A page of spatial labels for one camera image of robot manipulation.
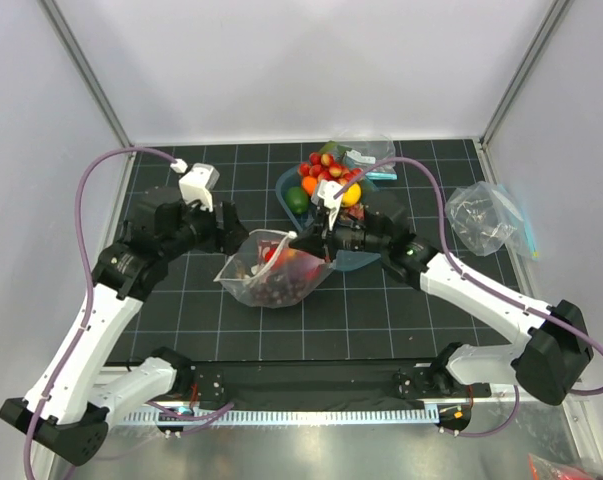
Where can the green lime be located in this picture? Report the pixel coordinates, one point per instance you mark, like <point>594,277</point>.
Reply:
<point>297,200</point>

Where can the flat zip bag blue zipper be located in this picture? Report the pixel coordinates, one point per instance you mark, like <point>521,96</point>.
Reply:
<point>363,154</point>

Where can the clear dotted zip bag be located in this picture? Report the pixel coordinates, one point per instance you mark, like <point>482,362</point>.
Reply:
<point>245,269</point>

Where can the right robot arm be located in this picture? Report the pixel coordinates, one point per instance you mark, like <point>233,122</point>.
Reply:
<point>545,353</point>

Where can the crumpled clear zip bag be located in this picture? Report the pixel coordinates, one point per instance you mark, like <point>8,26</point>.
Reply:
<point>486,218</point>

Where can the yellow lemon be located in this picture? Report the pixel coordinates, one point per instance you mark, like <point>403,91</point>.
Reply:
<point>351,196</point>

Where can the red packaged item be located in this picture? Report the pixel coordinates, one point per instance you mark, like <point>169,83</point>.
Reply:
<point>542,469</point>

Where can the red tomato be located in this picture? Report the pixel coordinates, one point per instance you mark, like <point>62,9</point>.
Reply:
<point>279,257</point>

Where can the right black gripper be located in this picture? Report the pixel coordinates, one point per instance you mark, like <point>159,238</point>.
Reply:
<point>319,242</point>

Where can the dark red grape bunch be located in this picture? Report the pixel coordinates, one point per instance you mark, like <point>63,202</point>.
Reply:
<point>279,295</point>

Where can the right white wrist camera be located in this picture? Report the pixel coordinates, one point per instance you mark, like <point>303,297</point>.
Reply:
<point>327,197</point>

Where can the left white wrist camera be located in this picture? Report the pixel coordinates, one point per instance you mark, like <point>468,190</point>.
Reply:
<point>196,182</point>

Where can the perforated metal rail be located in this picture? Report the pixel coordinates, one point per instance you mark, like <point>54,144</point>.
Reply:
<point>152,417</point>

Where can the orange fruit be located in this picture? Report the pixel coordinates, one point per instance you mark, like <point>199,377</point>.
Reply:
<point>309,184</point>

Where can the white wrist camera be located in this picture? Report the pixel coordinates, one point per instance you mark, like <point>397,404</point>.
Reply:
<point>196,182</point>
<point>327,197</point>

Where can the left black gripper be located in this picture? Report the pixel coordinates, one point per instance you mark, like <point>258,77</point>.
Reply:
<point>228,239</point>

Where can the red cherry bunch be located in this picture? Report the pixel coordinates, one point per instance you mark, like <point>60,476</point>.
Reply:
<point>324,166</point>

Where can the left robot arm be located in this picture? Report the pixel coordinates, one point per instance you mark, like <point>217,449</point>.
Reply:
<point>63,411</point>

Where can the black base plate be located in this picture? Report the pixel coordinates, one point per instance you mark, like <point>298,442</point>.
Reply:
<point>299,386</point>

